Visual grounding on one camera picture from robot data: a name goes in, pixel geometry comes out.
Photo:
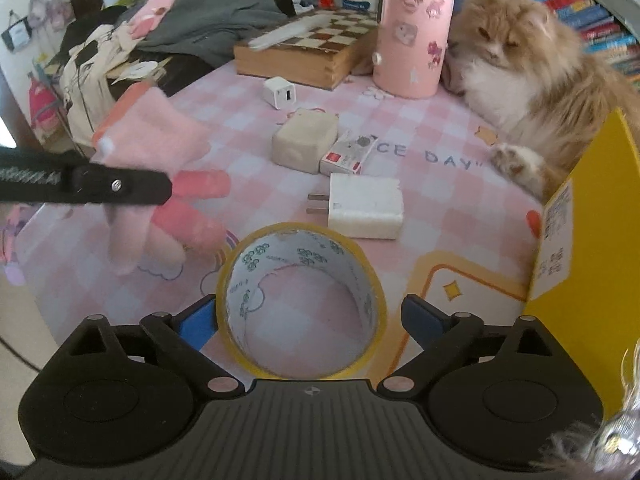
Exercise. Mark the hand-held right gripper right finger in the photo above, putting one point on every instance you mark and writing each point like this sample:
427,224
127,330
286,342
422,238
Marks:
422,321

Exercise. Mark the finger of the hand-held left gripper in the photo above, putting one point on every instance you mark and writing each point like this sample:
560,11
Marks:
100,185

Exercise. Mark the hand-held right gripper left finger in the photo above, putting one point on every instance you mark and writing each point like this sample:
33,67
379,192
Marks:
197,322

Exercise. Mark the yellow tape roll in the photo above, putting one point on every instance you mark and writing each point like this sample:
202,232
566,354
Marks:
245,270

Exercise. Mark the pink fuzzy glove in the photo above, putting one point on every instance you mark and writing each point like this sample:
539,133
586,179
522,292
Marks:
150,130

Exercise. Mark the white power adapter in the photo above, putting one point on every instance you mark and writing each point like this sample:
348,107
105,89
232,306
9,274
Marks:
365,207

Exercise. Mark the yellow cardboard box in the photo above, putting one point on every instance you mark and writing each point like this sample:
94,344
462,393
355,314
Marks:
595,320

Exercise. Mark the desktop with pink checkered tablecloth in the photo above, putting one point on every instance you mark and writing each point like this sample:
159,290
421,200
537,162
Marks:
425,200

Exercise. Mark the cream garment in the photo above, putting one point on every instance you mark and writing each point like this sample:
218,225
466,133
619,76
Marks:
87,90

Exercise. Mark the pink hanging bag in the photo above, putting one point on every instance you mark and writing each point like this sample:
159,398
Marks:
42,102

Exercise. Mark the small red and white box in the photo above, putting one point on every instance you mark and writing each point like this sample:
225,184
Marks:
347,155

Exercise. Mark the grey cloth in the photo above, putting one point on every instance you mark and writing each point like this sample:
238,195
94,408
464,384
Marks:
210,20

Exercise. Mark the small white charger cube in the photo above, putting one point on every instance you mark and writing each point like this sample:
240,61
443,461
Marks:
279,92

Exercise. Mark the cream power adapter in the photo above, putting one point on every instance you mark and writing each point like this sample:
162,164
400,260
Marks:
302,142

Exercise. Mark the furry pompom charm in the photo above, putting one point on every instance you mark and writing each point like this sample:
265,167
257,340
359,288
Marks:
600,440

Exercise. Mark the wooden chessboard box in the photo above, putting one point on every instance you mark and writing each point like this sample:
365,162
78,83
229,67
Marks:
300,62

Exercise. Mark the white plastic strip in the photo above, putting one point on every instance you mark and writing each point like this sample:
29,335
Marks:
285,34

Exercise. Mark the fluffy orange and white cat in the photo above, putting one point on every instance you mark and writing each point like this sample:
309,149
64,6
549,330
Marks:
525,85

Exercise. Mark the pink cylinder with stickers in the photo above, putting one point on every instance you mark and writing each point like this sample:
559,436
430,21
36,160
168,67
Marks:
412,35

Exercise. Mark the row of colourful books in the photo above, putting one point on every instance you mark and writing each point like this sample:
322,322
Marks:
590,15

